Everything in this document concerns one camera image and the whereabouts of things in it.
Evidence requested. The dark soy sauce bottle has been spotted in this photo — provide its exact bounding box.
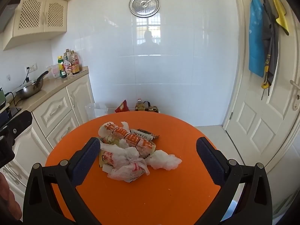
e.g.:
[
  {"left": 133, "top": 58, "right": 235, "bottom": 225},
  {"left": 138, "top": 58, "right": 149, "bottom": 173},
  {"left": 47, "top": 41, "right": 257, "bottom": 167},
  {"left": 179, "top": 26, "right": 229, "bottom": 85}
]
[{"left": 70, "top": 51, "right": 80, "bottom": 75}]

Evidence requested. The white panel door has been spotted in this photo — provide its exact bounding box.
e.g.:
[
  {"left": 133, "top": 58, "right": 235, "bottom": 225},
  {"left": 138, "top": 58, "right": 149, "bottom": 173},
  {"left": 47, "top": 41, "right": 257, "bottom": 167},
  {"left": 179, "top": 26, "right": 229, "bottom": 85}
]
[{"left": 222, "top": 0, "right": 300, "bottom": 169}]

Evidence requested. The cream kitchen base cabinet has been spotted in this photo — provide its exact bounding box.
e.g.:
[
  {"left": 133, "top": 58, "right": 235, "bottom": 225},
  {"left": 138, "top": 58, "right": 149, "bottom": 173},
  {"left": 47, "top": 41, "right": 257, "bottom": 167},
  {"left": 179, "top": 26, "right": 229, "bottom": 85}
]
[{"left": 0, "top": 66, "right": 95, "bottom": 193}]

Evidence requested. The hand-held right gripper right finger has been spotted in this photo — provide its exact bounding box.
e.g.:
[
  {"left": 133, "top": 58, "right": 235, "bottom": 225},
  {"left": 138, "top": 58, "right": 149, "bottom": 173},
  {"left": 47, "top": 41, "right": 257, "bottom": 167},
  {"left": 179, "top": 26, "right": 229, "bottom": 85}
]
[{"left": 194, "top": 137, "right": 273, "bottom": 225}]

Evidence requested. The yellow cloth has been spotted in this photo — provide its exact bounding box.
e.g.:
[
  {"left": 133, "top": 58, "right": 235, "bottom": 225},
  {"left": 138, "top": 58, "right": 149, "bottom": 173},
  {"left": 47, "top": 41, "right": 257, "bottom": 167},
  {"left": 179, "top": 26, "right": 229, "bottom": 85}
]
[{"left": 269, "top": 0, "right": 290, "bottom": 36}]

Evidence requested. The grey apron yellow strap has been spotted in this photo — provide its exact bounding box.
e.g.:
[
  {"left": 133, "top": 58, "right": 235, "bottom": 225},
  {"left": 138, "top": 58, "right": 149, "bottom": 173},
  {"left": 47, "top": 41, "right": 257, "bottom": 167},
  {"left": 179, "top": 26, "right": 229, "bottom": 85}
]
[{"left": 259, "top": 0, "right": 280, "bottom": 96}]

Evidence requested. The black tote bag with bottles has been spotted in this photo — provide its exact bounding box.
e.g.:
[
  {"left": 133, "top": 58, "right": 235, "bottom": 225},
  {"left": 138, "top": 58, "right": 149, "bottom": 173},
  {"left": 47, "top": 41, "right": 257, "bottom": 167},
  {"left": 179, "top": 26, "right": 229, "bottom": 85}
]
[{"left": 142, "top": 101, "right": 161, "bottom": 113}]

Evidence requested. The clear plastic measuring jug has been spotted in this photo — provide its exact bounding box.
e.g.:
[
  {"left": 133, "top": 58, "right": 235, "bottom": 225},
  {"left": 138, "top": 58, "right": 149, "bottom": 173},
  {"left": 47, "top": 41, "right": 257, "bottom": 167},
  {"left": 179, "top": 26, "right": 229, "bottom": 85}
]
[{"left": 47, "top": 64, "right": 60, "bottom": 79}]

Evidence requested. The large white tissue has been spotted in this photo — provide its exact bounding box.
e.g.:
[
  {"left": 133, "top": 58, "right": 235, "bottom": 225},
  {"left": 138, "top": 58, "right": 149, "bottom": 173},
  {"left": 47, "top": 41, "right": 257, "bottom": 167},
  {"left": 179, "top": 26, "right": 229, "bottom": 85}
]
[{"left": 146, "top": 149, "right": 183, "bottom": 171}]

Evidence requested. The person's left hand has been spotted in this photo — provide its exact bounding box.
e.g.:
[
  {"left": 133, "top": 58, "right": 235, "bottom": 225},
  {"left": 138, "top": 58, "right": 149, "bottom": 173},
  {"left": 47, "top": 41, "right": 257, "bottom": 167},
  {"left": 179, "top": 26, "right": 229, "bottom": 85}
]
[{"left": 0, "top": 173, "right": 22, "bottom": 221}]

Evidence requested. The blue apron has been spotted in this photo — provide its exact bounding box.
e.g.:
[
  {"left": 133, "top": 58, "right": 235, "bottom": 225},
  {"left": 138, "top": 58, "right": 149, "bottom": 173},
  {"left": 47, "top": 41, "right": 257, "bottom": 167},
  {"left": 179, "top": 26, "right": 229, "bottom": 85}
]
[{"left": 248, "top": 0, "right": 265, "bottom": 78}]

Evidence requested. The round perforated metal steamer plate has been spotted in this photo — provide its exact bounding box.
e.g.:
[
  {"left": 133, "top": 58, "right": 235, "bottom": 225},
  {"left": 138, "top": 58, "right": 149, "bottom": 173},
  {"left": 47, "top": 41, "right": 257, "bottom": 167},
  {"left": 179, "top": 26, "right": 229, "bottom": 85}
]
[{"left": 129, "top": 0, "right": 161, "bottom": 18}]

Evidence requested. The white wall socket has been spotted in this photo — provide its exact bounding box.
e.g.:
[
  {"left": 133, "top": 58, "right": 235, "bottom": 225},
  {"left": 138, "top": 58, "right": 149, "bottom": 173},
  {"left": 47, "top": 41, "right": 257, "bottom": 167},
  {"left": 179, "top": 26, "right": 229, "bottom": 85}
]
[{"left": 25, "top": 62, "right": 38, "bottom": 74}]

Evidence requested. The cream lattice door wall cabinet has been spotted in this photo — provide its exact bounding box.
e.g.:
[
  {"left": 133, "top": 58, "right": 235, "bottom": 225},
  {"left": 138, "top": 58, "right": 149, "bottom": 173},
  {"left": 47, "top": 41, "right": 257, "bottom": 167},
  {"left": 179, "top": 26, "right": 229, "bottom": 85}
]
[{"left": 13, "top": 0, "right": 68, "bottom": 38}]

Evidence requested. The red label sauce bottle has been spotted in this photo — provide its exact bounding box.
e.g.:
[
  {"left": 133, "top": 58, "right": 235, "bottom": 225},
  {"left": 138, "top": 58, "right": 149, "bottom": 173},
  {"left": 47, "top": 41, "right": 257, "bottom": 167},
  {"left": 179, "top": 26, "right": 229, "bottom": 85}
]
[{"left": 63, "top": 53, "right": 73, "bottom": 77}]

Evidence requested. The black snack packet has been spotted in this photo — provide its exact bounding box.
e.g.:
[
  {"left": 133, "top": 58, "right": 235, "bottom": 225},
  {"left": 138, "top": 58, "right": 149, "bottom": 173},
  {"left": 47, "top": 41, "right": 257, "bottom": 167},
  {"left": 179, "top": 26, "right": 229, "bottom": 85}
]
[{"left": 130, "top": 128, "right": 160, "bottom": 141}]

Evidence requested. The steel wok black handle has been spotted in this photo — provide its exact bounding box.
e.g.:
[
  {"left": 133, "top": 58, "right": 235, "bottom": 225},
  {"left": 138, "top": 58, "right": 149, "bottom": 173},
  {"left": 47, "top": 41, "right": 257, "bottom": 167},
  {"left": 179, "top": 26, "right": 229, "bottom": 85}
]
[{"left": 15, "top": 71, "right": 49, "bottom": 100}]

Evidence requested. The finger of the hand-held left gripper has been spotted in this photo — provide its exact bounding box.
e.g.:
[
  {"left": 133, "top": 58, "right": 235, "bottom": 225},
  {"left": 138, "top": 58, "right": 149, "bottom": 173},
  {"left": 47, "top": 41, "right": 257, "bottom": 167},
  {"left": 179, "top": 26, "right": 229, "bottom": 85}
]
[{"left": 0, "top": 110, "right": 33, "bottom": 142}]

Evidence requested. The black power cable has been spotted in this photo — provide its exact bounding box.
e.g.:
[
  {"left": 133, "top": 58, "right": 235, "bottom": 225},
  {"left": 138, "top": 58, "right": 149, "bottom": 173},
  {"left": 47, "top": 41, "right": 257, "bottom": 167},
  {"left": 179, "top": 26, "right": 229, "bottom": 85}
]
[{"left": 5, "top": 91, "right": 22, "bottom": 107}]

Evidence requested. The red snack bag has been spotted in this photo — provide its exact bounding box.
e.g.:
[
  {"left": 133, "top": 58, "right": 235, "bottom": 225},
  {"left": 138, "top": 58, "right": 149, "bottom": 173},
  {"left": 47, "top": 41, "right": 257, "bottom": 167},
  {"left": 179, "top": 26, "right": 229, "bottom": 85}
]
[{"left": 115, "top": 100, "right": 130, "bottom": 113}]

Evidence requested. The range hood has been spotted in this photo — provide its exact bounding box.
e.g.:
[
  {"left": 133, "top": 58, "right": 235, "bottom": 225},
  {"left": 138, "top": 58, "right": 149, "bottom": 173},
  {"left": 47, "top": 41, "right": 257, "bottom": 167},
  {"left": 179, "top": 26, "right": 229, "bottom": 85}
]
[{"left": 0, "top": 0, "right": 22, "bottom": 33}]

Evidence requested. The silver door handle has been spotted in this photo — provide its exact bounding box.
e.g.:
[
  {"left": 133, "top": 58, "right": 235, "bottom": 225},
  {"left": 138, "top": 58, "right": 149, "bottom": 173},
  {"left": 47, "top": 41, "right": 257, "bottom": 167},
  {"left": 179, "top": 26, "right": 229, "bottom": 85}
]
[{"left": 290, "top": 80, "right": 300, "bottom": 111}]

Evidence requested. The green bottle yellow cap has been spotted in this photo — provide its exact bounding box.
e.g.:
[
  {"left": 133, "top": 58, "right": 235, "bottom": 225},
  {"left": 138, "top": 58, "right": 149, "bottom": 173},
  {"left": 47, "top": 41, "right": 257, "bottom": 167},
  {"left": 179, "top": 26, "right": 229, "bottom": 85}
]
[{"left": 58, "top": 56, "right": 67, "bottom": 79}]

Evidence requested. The clear plastic shopping bag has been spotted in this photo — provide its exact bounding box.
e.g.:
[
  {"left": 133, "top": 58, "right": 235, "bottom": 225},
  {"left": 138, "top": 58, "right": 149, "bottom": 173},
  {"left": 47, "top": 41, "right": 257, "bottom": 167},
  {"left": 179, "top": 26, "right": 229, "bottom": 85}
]
[{"left": 85, "top": 102, "right": 108, "bottom": 125}]

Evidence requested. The orange white striped wrapper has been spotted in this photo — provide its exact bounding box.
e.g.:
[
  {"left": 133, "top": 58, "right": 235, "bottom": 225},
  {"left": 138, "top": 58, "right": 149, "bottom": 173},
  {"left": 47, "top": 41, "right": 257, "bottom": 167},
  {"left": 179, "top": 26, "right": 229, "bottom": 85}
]
[{"left": 98, "top": 121, "right": 156, "bottom": 158}]

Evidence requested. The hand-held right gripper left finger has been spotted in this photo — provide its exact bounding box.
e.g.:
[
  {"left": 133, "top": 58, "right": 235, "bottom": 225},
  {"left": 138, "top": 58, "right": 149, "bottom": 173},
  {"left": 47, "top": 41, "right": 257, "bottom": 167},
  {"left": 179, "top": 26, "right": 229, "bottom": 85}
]
[{"left": 22, "top": 137, "right": 101, "bottom": 225}]

